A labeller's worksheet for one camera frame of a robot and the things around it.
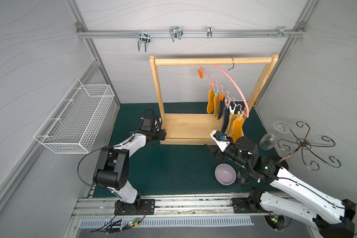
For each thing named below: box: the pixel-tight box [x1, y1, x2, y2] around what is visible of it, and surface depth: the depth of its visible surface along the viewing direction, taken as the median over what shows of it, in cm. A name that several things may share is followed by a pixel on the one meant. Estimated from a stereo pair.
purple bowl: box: [214, 163, 237, 186], surface depth 83 cm
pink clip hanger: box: [197, 64, 248, 121], surface depth 80 cm
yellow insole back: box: [206, 88, 220, 118], surface depth 87 cm
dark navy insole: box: [217, 98, 231, 134], surface depth 84 cm
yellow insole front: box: [231, 117, 244, 143], surface depth 82 cm
